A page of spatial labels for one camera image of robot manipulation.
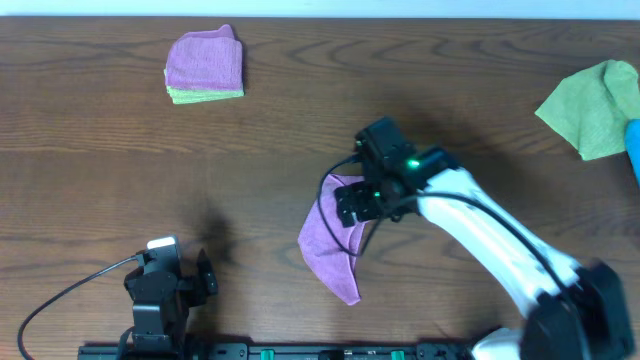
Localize purple microfiber cloth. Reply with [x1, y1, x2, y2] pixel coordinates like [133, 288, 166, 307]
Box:
[298, 174, 366, 306]

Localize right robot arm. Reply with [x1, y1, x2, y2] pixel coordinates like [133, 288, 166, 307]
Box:
[355, 117, 636, 359]

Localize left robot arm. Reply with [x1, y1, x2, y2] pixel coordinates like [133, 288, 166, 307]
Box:
[118, 245, 218, 359]

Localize folded green cloth under stack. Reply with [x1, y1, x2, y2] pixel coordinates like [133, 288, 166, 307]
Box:
[164, 67, 245, 105]

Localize crumpled green cloth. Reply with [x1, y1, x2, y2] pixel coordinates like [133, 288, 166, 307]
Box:
[535, 60, 639, 161]

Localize folded purple cloth on stack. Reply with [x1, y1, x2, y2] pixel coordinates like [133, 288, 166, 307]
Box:
[165, 24, 243, 91]

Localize blue object at edge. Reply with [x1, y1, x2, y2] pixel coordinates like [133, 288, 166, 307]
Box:
[624, 119, 640, 183]

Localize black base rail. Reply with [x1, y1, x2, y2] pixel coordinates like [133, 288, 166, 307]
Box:
[77, 342, 474, 360]

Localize black left camera cable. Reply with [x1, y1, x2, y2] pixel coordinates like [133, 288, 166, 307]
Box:
[16, 255, 139, 360]

